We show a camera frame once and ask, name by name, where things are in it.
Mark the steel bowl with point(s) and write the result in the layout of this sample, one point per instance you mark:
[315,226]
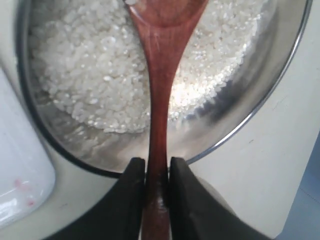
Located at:
[197,134]

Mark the white plastic tray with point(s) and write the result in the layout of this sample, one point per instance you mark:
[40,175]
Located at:
[27,176]

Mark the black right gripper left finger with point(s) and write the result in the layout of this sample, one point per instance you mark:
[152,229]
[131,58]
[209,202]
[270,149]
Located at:
[118,215]

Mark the white rice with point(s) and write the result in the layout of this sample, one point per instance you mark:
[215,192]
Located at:
[87,56]

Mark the brown wooden spoon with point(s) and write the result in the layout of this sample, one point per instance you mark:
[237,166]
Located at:
[164,28]

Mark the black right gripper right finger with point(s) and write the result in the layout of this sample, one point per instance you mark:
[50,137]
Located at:
[196,215]

